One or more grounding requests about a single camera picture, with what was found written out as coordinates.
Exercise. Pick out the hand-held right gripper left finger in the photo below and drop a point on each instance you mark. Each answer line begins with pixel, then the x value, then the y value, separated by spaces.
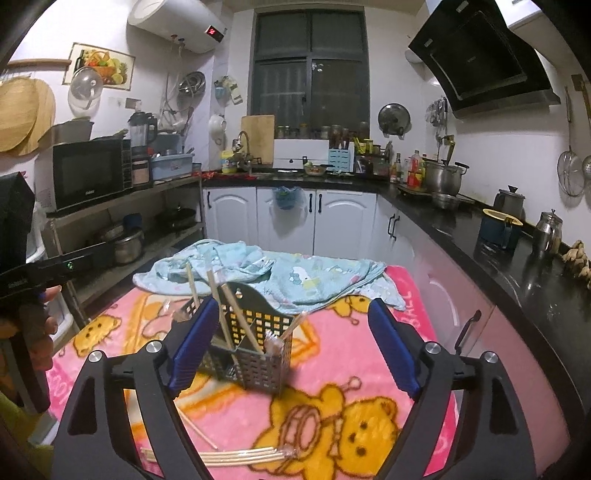
pixel 194 346

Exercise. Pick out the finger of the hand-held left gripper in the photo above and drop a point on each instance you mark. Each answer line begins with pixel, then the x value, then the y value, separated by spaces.
pixel 94 259

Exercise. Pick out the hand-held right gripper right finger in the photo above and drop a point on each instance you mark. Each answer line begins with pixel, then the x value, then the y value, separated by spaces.
pixel 392 346

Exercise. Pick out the bunch of wooden chopsticks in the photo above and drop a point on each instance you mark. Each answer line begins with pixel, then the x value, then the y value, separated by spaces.
pixel 244 323

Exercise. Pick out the grey plastic cutlery basket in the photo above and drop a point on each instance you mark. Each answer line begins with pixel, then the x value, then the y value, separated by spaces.
pixel 263 308

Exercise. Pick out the person's left hand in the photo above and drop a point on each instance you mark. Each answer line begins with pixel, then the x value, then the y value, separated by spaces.
pixel 44 332

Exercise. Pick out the steel pot with lid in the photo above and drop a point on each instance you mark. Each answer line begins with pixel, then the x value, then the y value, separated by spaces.
pixel 127 247

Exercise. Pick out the pink printed blanket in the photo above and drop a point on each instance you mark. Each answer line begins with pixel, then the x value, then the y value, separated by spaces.
pixel 323 341

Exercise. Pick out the metal shelf rack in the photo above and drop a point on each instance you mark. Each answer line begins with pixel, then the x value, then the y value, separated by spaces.
pixel 138 194

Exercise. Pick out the black microwave oven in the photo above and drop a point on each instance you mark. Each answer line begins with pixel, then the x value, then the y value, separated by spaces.
pixel 87 173

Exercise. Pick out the black wok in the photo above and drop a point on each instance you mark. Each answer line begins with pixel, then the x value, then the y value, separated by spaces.
pixel 178 218

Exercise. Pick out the grey plastic tray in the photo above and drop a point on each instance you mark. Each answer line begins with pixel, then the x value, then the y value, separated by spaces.
pixel 67 131

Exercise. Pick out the light blue towel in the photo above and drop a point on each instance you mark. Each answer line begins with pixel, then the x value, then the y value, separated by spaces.
pixel 300 277

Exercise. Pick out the blue storage box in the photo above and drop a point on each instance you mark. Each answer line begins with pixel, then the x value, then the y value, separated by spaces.
pixel 171 168

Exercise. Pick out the round wooden board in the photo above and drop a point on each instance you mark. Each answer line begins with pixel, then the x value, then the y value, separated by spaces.
pixel 46 115

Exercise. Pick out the black blender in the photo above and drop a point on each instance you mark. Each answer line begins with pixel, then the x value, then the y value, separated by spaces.
pixel 141 138

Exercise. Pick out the black kitchen countertop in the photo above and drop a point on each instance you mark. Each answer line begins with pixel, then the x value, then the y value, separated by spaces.
pixel 531 300

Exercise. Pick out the blue pot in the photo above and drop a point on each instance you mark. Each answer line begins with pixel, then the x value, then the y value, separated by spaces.
pixel 496 233

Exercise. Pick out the small steel bowl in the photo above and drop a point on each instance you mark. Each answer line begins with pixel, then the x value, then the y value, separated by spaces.
pixel 446 201

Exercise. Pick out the hanging glass lid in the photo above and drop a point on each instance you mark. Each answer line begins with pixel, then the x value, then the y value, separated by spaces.
pixel 85 87

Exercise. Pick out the yellow jar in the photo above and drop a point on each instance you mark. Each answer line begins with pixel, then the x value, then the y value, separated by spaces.
pixel 229 162

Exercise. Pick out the red label bottle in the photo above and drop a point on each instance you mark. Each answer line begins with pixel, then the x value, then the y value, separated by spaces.
pixel 416 173

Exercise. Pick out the blue plastic bag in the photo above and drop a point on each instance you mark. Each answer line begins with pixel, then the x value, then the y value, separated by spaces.
pixel 288 198

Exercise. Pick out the dark sauce bottle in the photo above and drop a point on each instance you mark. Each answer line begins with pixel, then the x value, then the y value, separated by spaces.
pixel 398 170

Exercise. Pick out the large steel pot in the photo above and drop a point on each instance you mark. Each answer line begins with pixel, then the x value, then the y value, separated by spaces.
pixel 443 177

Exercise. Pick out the hanging white bowl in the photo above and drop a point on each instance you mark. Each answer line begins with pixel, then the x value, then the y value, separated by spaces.
pixel 217 129

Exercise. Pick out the steel faucet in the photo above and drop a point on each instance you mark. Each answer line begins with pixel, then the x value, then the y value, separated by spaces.
pixel 242 143

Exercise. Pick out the bowl of food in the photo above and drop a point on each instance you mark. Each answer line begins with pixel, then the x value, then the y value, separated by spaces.
pixel 316 170

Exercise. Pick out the blue knife block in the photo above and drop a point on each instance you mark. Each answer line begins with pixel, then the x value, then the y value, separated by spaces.
pixel 340 159

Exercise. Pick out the hanging steel basin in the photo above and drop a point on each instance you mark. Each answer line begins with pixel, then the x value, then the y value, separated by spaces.
pixel 191 84

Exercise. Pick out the pile of ginger roots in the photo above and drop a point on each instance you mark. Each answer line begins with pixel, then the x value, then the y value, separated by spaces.
pixel 577 265

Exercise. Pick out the wooden cutting board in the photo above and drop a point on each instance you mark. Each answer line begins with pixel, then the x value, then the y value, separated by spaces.
pixel 258 136

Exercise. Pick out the hanging small kitchen tools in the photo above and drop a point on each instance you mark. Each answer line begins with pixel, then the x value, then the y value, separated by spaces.
pixel 228 90

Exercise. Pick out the hanging steel pan lid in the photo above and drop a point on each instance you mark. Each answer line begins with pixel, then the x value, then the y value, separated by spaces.
pixel 394 120

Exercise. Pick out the row of glass jars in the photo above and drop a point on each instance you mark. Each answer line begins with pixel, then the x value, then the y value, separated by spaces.
pixel 318 131

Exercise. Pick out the hanging steel spoons bunch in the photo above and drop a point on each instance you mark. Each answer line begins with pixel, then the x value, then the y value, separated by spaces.
pixel 437 113

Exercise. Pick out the white water heater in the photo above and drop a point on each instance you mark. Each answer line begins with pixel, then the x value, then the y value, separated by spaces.
pixel 171 18

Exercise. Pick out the dark framed window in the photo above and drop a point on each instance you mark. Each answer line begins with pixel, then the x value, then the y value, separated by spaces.
pixel 309 74

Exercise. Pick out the black range hood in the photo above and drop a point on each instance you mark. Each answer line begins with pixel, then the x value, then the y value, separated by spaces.
pixel 480 55

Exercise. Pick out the white upper cabinet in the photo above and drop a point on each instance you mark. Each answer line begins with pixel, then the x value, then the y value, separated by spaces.
pixel 524 16

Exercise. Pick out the fruit wall poster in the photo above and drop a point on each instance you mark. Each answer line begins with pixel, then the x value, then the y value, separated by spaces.
pixel 115 64

